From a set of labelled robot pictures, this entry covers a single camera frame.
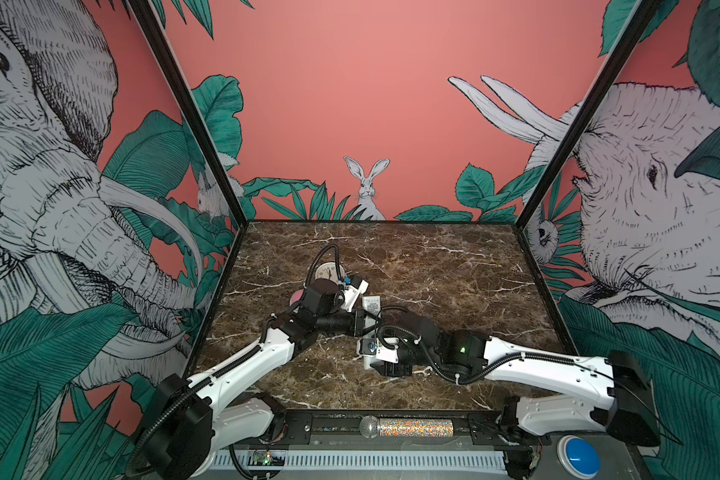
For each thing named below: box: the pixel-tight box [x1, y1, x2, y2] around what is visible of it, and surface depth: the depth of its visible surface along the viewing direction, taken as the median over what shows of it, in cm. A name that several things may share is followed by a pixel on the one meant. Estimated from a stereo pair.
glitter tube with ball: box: [359, 415, 455, 439], surface depth 73 cm
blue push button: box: [557, 436, 601, 480], surface depth 70 cm
